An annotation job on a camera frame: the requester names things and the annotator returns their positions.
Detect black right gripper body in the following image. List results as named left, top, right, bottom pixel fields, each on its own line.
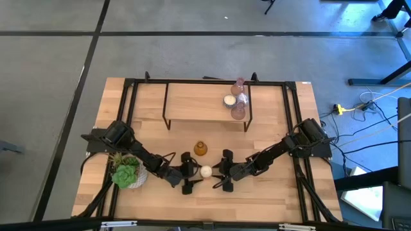
left=224, top=162, right=251, bottom=182

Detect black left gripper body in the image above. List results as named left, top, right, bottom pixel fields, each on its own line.
left=166, top=163, right=195, bottom=187

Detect amber glass candlestick holder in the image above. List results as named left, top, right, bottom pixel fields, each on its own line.
left=193, top=140, right=209, bottom=157

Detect orange floral candle tin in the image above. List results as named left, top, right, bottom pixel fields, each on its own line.
left=199, top=164, right=213, bottom=179

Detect pink glass candlestick holder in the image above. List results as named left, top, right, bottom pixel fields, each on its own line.
left=230, top=101, right=247, bottom=121
left=230, top=76, right=246, bottom=96

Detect green succulent in white pot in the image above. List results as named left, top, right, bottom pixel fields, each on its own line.
left=109, top=150, right=149, bottom=190

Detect wooden shelf black metal legs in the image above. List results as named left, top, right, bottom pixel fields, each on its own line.
left=161, top=81, right=252, bottom=133

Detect yellow power plug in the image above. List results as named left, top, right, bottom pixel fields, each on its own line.
left=333, top=103, right=350, bottom=116

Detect black overhead rig bar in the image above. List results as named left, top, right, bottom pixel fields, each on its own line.
left=0, top=217, right=411, bottom=231

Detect white box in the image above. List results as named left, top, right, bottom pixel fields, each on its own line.
left=340, top=166, right=385, bottom=222

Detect black stand leg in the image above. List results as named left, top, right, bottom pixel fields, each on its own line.
left=261, top=0, right=277, bottom=15

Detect black desk base bar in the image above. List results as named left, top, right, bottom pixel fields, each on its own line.
left=348, top=60, right=411, bottom=87

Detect dark grey cabinet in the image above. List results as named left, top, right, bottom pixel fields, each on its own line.
left=381, top=96, right=411, bottom=231

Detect grey floor object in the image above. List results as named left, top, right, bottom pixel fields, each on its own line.
left=0, top=139, right=25, bottom=155

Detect silver metal bracket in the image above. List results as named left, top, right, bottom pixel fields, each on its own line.
left=278, top=223, right=317, bottom=231
left=101, top=220, right=138, bottom=229

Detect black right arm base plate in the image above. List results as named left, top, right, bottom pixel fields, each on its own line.
left=287, top=133, right=333, bottom=158

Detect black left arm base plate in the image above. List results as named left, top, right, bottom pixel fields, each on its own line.
left=80, top=128, right=129, bottom=154

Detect grey metal desk frame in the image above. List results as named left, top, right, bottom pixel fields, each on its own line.
left=378, top=0, right=411, bottom=62

